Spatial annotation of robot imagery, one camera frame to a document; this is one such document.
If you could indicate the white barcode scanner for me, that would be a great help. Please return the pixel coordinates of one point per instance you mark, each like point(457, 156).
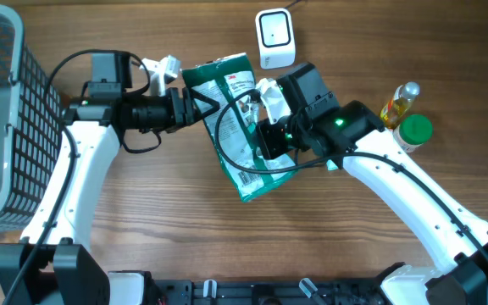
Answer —
point(276, 41)

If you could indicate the green 3M package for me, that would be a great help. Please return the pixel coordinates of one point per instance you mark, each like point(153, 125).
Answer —
point(222, 80)

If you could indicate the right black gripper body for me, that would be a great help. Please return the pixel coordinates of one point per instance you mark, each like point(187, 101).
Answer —
point(283, 134)

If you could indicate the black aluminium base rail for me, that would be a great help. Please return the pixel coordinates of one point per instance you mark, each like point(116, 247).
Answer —
point(305, 291)

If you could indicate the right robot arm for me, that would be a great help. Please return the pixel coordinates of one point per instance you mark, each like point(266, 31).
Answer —
point(456, 239)

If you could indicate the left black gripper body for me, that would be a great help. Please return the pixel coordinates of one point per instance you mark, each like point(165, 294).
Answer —
point(160, 113)

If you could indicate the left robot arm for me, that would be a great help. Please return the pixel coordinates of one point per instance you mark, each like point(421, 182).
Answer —
point(52, 263)

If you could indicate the grey plastic mesh basket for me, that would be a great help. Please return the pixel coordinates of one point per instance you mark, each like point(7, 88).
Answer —
point(29, 133)

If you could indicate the yellow Vim dish soap bottle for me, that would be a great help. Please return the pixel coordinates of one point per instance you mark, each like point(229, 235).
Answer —
point(402, 100)

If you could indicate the teal tissue packet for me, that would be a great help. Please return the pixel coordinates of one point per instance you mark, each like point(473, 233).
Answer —
point(331, 165)

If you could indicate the green lid jar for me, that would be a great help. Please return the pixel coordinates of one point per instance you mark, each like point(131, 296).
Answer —
point(413, 132)

